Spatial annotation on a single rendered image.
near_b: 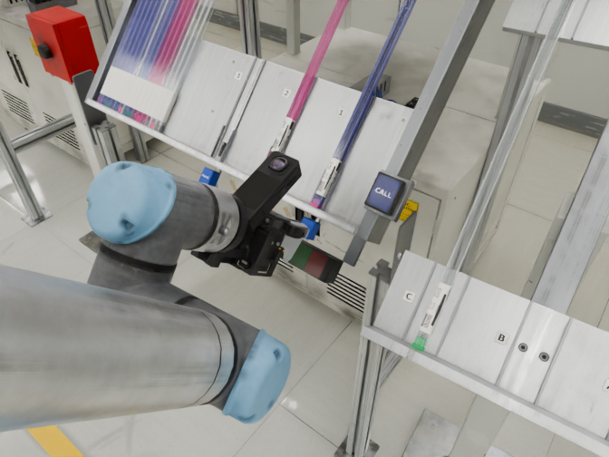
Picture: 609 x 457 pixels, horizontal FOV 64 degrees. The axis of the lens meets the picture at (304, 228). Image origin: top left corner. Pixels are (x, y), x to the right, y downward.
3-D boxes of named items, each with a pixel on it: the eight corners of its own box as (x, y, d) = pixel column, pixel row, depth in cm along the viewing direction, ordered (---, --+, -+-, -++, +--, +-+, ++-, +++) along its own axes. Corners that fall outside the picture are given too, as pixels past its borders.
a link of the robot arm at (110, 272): (128, 397, 42) (170, 279, 42) (44, 341, 47) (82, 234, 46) (182, 379, 50) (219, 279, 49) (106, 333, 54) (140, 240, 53)
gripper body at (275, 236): (235, 254, 70) (177, 246, 59) (259, 199, 69) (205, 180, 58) (275, 277, 66) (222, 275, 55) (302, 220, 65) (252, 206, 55)
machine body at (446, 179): (405, 367, 137) (449, 190, 96) (227, 259, 169) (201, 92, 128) (494, 242, 175) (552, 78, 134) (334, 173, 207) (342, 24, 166)
